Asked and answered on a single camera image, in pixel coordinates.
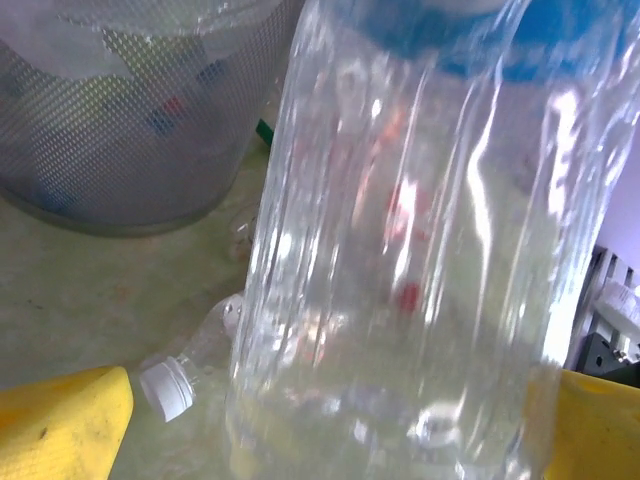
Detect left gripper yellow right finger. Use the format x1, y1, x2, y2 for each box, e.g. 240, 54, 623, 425
542, 369, 640, 480

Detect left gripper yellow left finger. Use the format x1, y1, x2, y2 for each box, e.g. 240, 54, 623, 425
0, 365, 135, 480

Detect clear bottle white red label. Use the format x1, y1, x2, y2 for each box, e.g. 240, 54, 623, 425
138, 292, 261, 424

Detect clear bottle with blue label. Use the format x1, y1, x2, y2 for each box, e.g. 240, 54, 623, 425
223, 0, 640, 480

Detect grey mesh waste bin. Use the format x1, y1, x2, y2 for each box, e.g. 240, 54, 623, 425
0, 0, 301, 239

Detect clear plastic bin liner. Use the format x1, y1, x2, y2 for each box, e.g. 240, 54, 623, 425
0, 0, 301, 84

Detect small green piece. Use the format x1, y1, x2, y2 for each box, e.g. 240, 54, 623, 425
254, 118, 275, 151

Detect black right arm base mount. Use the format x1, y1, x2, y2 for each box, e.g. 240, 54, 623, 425
579, 332, 640, 379

